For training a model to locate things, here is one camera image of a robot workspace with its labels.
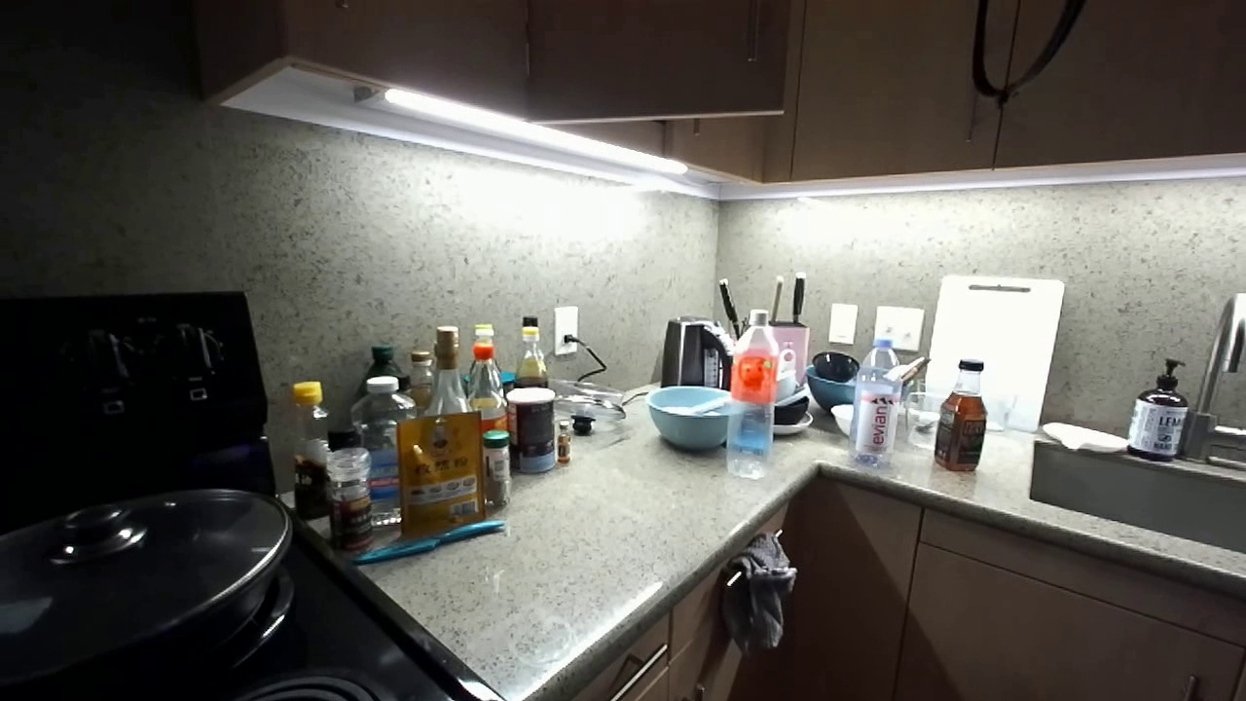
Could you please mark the glass pot lid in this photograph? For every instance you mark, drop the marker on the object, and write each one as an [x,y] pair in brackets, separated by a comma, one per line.
[606,409]

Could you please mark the teal utensil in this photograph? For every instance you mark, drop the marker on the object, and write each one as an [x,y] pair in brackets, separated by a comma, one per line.
[431,544]

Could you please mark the grey sink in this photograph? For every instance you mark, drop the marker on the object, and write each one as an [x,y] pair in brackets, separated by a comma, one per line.
[1130,492]

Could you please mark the dark green bottle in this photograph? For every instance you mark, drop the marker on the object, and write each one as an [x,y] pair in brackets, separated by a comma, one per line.
[382,362]

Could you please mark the small condiment jar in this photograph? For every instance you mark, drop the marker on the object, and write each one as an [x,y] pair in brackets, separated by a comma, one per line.
[494,470]

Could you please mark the black electric stove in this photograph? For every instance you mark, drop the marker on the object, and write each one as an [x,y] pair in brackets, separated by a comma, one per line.
[128,391]

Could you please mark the yellow capped dark sauce bottle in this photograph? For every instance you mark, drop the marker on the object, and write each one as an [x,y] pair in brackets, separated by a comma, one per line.
[313,453]

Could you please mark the brown liquid bottle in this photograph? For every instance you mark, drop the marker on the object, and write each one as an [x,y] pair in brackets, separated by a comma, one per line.
[960,430]

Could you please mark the yellow bottle black cap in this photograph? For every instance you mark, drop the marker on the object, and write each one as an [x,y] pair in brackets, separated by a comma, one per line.
[530,357]

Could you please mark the brown wall cabinet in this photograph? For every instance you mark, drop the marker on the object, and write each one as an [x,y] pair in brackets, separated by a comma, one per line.
[1142,78]
[391,44]
[897,90]

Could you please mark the steel electric kettle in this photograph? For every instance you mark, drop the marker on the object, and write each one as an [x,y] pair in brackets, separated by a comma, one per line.
[693,353]

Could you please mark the steel faucet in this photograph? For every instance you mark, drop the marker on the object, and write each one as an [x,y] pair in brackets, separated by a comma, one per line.
[1229,375]

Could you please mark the white lidded spice jar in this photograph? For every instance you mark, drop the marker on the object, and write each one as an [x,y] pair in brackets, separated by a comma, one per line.
[348,500]

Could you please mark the dark blue bowl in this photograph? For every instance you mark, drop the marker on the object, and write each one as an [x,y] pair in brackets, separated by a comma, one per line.
[835,375]

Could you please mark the white double outlet plate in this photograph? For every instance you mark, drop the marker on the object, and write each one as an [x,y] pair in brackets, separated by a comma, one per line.
[899,327]

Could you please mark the dark soap pump bottle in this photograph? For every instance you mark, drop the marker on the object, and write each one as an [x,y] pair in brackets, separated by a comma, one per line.
[1158,422]

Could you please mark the brown wooden cupboard door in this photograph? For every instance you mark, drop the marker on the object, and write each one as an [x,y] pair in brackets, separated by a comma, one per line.
[646,61]

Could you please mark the white switch plate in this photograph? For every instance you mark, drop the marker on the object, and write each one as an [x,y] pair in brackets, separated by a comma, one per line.
[841,326]

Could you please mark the bottle with yellow pouch label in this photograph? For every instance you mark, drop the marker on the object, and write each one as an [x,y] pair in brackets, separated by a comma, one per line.
[441,470]

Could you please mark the clear bottle orange label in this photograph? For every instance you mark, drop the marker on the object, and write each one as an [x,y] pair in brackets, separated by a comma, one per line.
[751,391]

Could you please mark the orange capped sauce bottle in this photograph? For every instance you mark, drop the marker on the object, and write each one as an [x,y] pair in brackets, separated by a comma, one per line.
[488,382]

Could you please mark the long under-cabinet light strip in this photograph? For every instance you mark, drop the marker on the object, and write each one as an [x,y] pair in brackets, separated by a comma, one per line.
[530,129]

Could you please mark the brown capped bottle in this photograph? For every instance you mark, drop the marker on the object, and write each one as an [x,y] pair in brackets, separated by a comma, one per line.
[423,375]

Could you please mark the black pan with lid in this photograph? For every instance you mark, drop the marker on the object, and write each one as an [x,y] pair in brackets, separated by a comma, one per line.
[128,571]

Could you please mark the pink white knife block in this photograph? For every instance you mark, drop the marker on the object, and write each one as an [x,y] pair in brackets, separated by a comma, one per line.
[793,344]

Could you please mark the white bowl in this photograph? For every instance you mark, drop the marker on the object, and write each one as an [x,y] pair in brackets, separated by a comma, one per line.
[841,418]

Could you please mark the light blue bowl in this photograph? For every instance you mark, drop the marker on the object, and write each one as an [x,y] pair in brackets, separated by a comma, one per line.
[685,418]

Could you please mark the black jar white lid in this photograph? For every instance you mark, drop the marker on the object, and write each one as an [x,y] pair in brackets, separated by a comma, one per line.
[530,430]

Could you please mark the evian water bottle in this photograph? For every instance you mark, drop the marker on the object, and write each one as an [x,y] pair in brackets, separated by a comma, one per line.
[876,409]

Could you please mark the clear drinking glass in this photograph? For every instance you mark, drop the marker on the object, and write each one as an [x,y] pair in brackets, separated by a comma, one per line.
[920,416]

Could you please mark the clear bottle white cap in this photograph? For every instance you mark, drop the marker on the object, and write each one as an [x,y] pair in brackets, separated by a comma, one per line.
[380,440]

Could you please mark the grey hanging towel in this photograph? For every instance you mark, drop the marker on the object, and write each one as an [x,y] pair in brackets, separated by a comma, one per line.
[762,599]

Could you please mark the white cloth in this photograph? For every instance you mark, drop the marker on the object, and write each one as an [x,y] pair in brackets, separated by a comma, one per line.
[1084,439]

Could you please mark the white wall outlet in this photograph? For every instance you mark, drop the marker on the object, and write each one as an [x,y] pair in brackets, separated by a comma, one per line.
[567,326]

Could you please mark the white cutting board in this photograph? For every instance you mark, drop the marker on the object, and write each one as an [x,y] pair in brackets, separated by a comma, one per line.
[1012,338]

